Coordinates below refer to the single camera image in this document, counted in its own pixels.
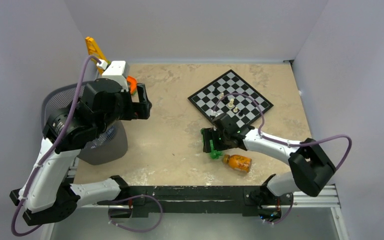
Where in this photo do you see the purple cable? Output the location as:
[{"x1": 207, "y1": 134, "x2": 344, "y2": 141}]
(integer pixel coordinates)
[
  {"x1": 211, "y1": 93, "x2": 353, "y2": 226},
  {"x1": 10, "y1": 55, "x2": 164, "y2": 237}
]

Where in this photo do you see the green plastic bottle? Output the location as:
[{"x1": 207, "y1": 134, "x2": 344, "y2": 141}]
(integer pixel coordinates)
[{"x1": 209, "y1": 140, "x2": 222, "y2": 159}]

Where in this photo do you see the orange ring toy with blocks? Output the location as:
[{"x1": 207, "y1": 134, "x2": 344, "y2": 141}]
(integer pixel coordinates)
[{"x1": 126, "y1": 75, "x2": 137, "y2": 96}]

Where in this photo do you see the black and white chessboard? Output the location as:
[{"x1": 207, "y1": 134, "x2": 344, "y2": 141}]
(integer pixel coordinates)
[{"x1": 188, "y1": 70, "x2": 274, "y2": 127}]

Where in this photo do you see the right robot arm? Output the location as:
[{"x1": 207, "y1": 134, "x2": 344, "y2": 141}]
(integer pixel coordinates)
[{"x1": 200, "y1": 113, "x2": 337, "y2": 204}]

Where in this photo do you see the white chess queen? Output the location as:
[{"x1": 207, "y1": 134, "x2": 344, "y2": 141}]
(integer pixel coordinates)
[{"x1": 228, "y1": 98, "x2": 235, "y2": 108}]

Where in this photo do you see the orange juice bottle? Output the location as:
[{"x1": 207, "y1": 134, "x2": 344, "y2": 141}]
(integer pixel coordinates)
[{"x1": 222, "y1": 154, "x2": 252, "y2": 173}]

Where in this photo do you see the black chess piece far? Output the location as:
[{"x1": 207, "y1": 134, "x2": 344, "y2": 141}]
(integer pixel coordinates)
[{"x1": 213, "y1": 87, "x2": 219, "y2": 96}]

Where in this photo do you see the yellow toy ladder piece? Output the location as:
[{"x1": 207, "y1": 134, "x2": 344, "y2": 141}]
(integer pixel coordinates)
[{"x1": 85, "y1": 36, "x2": 110, "y2": 66}]

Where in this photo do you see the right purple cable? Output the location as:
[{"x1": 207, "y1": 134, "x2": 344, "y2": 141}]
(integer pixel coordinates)
[{"x1": 211, "y1": 93, "x2": 353, "y2": 226}]

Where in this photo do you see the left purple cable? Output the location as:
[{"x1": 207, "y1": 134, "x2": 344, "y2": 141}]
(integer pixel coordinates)
[{"x1": 10, "y1": 55, "x2": 164, "y2": 237}]

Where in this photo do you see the grey mesh waste bin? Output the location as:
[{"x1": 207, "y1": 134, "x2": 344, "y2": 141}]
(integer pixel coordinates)
[{"x1": 41, "y1": 84, "x2": 128, "y2": 166}]

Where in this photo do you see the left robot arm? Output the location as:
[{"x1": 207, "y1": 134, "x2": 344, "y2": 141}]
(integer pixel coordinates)
[{"x1": 10, "y1": 78, "x2": 152, "y2": 226}]

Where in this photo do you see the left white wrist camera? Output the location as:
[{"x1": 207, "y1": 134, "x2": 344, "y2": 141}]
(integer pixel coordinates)
[{"x1": 96, "y1": 59, "x2": 129, "y2": 91}]

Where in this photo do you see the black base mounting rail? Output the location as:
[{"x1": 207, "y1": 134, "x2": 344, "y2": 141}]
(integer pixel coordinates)
[{"x1": 98, "y1": 185, "x2": 292, "y2": 219}]

